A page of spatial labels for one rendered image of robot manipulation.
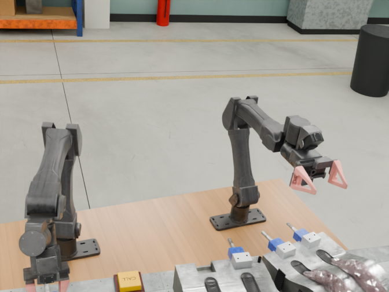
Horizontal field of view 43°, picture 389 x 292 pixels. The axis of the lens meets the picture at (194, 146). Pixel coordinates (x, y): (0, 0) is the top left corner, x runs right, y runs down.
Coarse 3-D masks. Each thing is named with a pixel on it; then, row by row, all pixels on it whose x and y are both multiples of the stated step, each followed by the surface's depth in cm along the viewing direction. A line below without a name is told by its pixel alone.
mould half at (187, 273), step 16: (256, 256) 148; (176, 272) 140; (192, 272) 139; (224, 272) 141; (240, 272) 141; (256, 272) 142; (176, 288) 141; (192, 288) 135; (224, 288) 136; (240, 288) 137; (272, 288) 138
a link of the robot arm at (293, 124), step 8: (288, 120) 138; (296, 120) 136; (304, 120) 137; (288, 128) 136; (296, 128) 134; (280, 136) 141; (288, 136) 137; (296, 136) 135; (272, 144) 143; (280, 144) 142
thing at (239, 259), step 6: (228, 240) 153; (234, 246) 150; (228, 252) 148; (234, 252) 146; (240, 252) 147; (246, 252) 145; (234, 258) 142; (240, 258) 142; (246, 258) 143; (234, 264) 142; (240, 264) 142; (246, 264) 142
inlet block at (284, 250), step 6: (264, 234) 162; (270, 240) 158; (276, 240) 158; (270, 246) 158; (276, 246) 156; (282, 246) 154; (288, 246) 155; (294, 246) 155; (276, 252) 155; (282, 252) 152; (288, 252) 153; (294, 252) 155; (282, 258) 153
